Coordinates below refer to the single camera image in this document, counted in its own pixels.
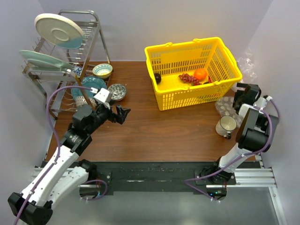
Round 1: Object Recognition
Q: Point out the teal scalloped plate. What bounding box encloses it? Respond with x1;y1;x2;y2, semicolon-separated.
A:
71;76;106;100

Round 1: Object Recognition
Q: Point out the yellow plastic basket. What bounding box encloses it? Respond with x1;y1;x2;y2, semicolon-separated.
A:
144;37;242;111

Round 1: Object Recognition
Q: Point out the teal patterned bowl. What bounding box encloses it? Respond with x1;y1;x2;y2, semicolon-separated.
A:
92;63;113;79

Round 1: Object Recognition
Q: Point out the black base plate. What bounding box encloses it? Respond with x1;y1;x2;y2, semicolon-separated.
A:
77;160;262;196

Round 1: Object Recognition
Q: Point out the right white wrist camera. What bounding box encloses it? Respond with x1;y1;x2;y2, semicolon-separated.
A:
254;95;272;109

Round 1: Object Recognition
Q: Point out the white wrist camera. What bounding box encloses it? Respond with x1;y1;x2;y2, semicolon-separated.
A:
254;95;272;109
94;88;113;104

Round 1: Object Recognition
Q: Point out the red grape bunch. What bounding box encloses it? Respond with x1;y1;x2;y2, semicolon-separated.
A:
179;73;201;86

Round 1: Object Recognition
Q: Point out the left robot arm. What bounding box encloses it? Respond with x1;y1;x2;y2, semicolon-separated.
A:
8;105;130;225

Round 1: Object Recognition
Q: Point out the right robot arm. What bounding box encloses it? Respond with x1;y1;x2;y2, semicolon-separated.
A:
201;82;280;184

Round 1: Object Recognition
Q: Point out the aluminium rail frame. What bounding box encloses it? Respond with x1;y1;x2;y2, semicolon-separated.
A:
32;164;288;225

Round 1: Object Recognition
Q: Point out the metal dish rack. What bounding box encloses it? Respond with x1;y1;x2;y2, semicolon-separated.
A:
22;9;112;120

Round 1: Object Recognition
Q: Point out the blue patterned small dish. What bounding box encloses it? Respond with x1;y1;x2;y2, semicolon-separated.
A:
73;66;83;76

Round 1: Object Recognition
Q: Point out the orange fruit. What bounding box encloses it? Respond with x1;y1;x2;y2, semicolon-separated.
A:
193;68;207;81

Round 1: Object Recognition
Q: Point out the dark floral bowl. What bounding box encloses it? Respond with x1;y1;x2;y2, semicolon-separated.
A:
108;83;127;101

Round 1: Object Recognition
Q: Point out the clear plastic bag pile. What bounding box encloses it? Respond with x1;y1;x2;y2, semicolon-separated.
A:
236;47;258;84

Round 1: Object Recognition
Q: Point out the pale green plate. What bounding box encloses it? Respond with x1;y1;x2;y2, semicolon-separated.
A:
19;50;74;70

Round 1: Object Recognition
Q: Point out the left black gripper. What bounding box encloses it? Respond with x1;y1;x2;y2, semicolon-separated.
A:
87;99;130;134

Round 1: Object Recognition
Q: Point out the cream ceramic mug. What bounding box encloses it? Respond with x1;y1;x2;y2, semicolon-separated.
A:
215;115;237;140

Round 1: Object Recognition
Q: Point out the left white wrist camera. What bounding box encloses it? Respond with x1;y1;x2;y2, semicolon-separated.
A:
94;88;113;104

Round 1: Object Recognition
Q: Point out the polka dot plastic bag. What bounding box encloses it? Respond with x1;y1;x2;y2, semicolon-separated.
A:
215;97;243;128

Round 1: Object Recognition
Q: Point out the white and blue plate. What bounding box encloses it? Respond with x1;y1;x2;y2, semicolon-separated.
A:
34;13;85;49

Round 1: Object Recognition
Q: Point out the patterned cup in rack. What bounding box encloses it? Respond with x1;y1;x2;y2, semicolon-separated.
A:
75;96;97;107

